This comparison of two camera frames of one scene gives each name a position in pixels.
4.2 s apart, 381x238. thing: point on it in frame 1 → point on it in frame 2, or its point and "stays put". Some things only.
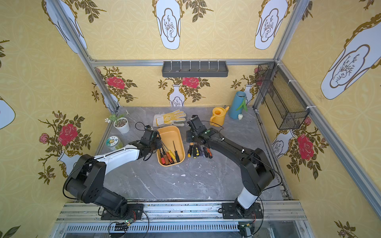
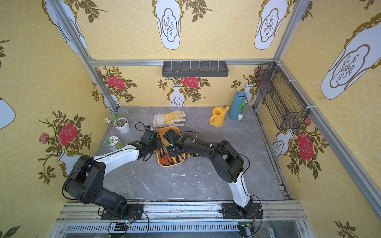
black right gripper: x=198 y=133 → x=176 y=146
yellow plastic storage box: x=172 y=151 stays put
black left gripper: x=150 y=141 stays put
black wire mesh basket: x=288 y=110 stays put
